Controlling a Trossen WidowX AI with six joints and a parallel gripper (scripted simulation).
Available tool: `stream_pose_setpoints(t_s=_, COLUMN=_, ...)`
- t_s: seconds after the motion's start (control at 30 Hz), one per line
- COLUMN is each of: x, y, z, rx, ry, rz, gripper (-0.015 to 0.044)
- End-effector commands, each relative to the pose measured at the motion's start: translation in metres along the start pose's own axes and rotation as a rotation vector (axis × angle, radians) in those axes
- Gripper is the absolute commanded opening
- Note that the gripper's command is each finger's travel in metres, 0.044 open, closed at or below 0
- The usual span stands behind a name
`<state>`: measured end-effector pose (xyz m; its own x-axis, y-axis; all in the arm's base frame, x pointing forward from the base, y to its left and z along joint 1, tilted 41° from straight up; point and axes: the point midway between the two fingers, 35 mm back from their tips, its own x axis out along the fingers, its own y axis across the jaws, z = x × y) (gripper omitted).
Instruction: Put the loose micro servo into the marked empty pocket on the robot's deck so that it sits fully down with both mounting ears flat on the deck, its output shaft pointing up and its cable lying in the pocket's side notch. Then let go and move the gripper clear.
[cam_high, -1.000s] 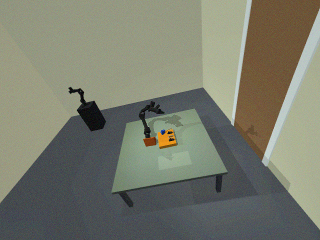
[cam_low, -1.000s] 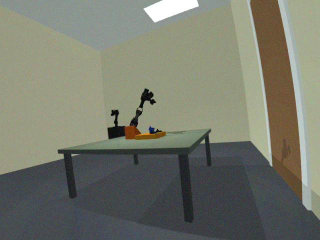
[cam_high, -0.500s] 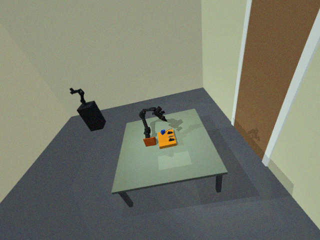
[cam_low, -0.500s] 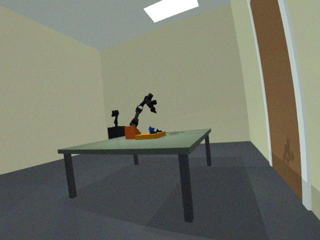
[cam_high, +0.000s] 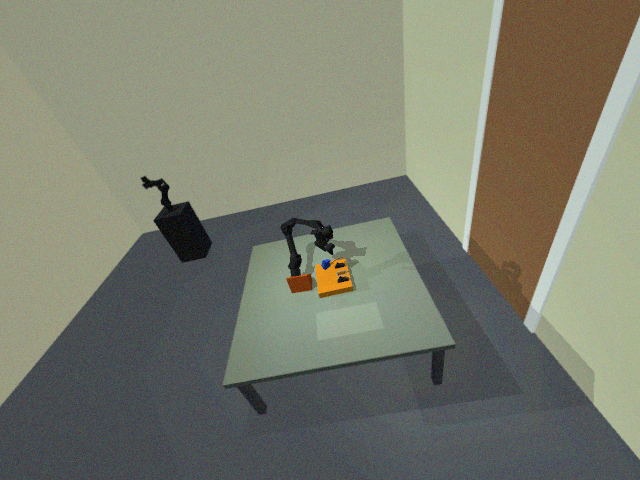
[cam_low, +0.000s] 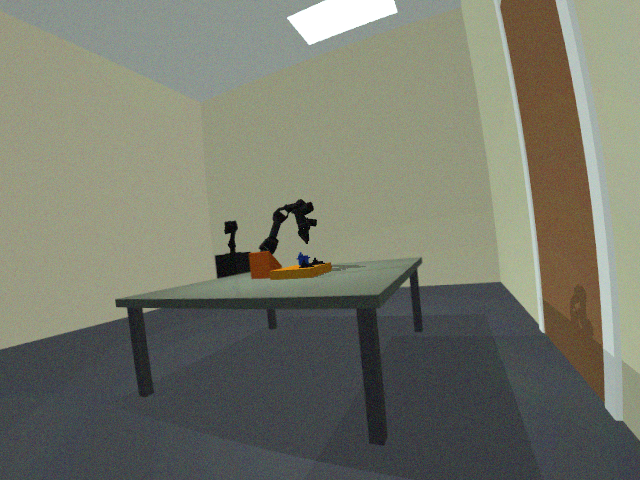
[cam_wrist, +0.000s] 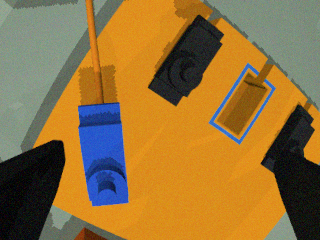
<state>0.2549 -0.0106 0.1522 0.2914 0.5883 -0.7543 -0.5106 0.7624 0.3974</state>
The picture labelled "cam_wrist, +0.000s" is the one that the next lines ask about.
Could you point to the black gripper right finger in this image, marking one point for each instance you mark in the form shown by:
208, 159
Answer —
298, 180

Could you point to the blue micro servo with orange cable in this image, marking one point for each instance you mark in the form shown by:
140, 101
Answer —
101, 138

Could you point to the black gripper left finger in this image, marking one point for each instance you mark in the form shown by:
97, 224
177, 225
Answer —
28, 185

